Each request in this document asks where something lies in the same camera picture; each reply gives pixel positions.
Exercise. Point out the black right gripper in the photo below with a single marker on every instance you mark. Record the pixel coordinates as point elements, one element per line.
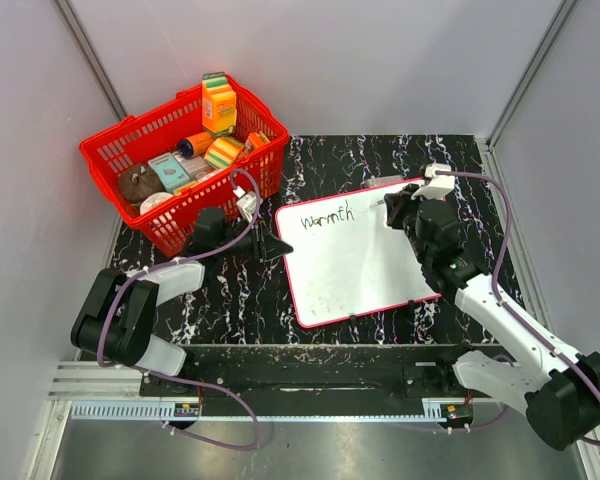
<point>398,204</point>

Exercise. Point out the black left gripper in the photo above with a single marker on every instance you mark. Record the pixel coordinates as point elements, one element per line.
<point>268,247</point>

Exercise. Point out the pink framed whiteboard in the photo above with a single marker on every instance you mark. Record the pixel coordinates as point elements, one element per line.
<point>346,261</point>

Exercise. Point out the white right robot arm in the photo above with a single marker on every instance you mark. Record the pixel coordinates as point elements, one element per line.
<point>554,385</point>

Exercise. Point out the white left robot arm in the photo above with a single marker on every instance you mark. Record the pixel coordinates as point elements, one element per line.
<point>116,320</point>

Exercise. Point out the white eraser block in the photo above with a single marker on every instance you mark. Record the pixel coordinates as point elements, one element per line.
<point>382,181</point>

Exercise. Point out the red plastic shopping basket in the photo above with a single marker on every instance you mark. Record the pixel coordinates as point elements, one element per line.
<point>139,139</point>

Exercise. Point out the yellow green sponge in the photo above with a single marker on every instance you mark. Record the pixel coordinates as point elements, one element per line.
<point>223,152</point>

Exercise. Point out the orange snack packet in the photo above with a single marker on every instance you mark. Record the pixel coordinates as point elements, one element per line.
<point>254,141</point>

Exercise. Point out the teal small box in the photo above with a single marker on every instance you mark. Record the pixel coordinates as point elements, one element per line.
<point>170,172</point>

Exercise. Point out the white round lid container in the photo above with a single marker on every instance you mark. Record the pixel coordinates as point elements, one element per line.
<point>154,201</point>

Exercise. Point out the orange cylindrical can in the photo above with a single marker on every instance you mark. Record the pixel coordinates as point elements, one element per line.
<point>195,145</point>

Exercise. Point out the brown round bread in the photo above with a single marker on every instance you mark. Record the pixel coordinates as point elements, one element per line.
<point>139,182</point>

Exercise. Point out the orange sponge pack upright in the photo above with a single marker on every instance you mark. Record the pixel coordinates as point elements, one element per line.
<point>219,104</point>

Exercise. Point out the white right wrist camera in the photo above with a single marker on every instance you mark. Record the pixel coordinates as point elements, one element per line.
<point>438,183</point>

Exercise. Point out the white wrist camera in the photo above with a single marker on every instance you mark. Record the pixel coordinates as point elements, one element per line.
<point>247,203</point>
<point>438,183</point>

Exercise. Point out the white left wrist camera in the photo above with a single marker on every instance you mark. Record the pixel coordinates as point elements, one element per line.
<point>247,203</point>

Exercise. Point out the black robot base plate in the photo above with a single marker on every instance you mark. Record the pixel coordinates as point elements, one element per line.
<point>320,381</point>

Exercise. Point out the white slotted cable duct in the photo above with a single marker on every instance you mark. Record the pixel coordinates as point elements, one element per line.
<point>167,410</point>

